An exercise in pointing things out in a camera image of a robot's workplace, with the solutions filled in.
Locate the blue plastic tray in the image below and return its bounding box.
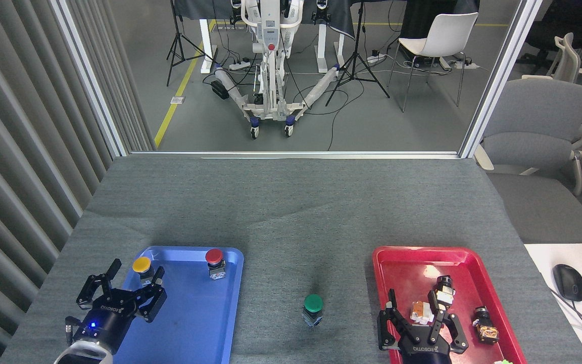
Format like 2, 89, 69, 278
91, 246, 245, 364

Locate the white stand on wheels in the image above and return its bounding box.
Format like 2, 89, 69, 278
214, 0, 342, 140

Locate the red plastic tray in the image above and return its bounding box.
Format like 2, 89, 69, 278
372, 246, 528, 364

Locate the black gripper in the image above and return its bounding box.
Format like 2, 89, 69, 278
66, 259, 168, 349
377, 288, 470, 364

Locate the grey office chair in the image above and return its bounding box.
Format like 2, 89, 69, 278
474, 78, 582, 198

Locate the white office chair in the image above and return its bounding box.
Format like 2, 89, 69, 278
522, 32, 582, 84

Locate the orange white switch block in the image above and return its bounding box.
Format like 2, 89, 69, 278
411, 301, 434, 326

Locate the white plastic chair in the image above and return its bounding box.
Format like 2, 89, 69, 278
387, 12, 479, 113

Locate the white desk leg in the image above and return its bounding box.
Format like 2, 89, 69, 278
317, 23, 346, 74
199, 18, 219, 74

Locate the black fabric cover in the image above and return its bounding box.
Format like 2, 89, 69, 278
401, 0, 481, 39

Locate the black computer mouse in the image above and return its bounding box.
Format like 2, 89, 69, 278
553, 263, 582, 302

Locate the red push button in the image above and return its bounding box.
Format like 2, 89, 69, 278
205, 248, 226, 280

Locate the black orange switch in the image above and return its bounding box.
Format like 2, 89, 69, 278
473, 306, 500, 345

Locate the white side desk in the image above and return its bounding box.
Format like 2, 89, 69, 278
523, 244, 582, 364

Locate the black office chair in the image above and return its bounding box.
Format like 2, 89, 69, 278
516, 0, 582, 64

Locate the yellow push button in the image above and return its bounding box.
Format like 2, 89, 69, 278
132, 256, 156, 289

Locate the black table cloth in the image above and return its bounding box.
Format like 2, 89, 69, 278
173, 0, 360, 41

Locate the silver frame rail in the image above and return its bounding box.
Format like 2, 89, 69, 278
130, 151, 461, 160

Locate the black tripod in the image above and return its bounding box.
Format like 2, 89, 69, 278
325, 0, 391, 107
166, 0, 216, 86

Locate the silver frame post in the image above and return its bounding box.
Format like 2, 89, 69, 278
459, 0, 544, 159
51, 0, 130, 157

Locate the green push button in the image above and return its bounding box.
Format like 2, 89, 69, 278
301, 294, 324, 328

